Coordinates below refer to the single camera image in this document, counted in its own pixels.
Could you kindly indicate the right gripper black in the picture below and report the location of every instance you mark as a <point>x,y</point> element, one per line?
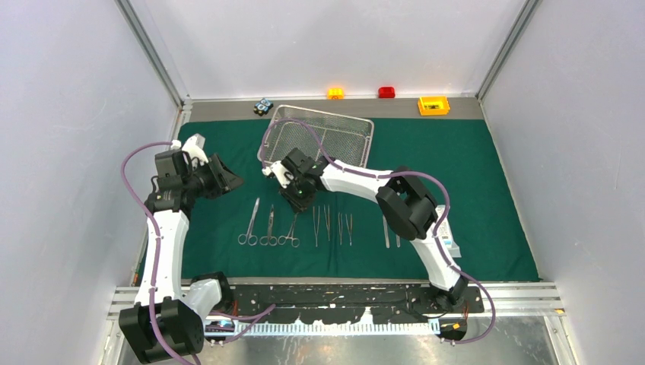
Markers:
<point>299,205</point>

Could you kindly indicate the white paper packet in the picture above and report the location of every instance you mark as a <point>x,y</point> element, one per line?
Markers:
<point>446,236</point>

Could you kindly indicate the green surgical cloth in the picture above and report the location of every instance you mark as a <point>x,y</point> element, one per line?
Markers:
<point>459,153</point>

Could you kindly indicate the steel scissors blade pair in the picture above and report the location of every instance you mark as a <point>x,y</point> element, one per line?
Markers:
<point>269,239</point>

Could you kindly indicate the small blue black toy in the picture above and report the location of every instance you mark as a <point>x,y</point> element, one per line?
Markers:
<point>263,107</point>

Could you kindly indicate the surgical forceps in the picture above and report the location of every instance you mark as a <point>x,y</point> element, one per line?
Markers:
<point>290,237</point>

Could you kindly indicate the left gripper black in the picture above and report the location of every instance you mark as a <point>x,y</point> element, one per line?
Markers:
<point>224,180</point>

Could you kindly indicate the red toy brick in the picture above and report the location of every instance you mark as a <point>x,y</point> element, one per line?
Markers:
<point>386,92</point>

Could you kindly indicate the aluminium frame rail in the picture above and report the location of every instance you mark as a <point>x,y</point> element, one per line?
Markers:
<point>510,299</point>

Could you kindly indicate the metal mesh tray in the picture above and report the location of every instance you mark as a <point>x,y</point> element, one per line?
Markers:
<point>346,138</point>

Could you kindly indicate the yellow toy block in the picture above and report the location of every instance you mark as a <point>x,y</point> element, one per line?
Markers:
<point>433,106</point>

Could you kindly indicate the surgical scissors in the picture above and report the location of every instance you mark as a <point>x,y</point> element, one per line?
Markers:
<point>249,238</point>

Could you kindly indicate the thin steel tweezers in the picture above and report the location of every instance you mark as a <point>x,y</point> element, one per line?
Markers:
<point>349,226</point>

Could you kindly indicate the steel spatula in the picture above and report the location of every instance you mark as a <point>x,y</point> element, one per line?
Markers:
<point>327,213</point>

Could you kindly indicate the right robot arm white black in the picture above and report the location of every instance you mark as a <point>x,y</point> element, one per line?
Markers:
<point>409,209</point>

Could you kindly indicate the orange toy brick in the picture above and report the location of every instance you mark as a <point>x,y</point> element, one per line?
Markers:
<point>335,93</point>

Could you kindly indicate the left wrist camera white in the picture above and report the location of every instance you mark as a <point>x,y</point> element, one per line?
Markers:
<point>193,146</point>

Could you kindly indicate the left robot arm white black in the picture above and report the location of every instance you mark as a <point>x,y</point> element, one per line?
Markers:
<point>164,322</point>

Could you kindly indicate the long steel forceps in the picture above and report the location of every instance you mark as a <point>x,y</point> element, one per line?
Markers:
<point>316,224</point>

